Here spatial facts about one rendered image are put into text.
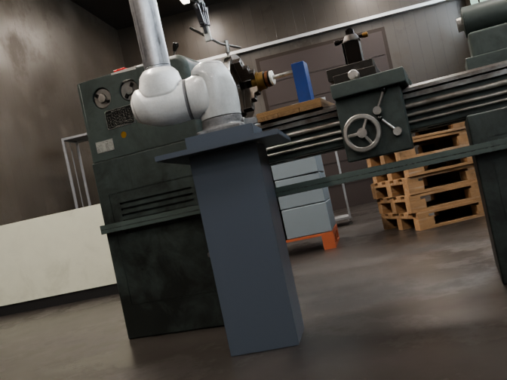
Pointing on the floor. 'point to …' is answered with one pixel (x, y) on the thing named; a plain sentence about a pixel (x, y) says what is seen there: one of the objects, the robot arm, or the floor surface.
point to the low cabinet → (54, 261)
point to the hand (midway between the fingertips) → (207, 33)
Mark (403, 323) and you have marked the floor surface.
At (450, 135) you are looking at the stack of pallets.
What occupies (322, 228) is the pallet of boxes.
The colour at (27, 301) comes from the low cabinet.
